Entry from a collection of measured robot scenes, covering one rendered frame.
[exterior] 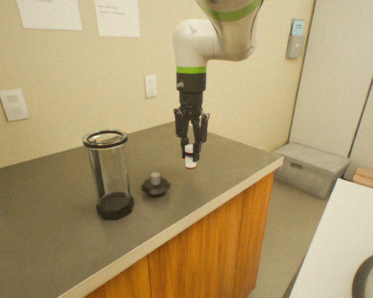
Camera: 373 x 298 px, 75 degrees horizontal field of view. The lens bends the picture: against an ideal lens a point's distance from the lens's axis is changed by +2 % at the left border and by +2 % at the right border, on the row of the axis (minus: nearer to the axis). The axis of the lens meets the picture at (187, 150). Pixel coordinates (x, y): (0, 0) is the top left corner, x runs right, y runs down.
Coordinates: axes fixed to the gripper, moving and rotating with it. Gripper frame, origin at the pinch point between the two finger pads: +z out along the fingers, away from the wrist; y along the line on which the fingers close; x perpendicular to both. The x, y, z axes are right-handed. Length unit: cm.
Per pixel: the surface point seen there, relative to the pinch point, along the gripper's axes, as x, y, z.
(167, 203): -17.6, 4.7, 10.0
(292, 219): 124, 15, 103
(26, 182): -38, -42, 10
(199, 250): -9.6, 11.3, 31.3
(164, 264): -24.2, 9.2, 25.7
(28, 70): -22, -61, -24
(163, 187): -15.7, 1.6, 6.6
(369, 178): 184, 57, 76
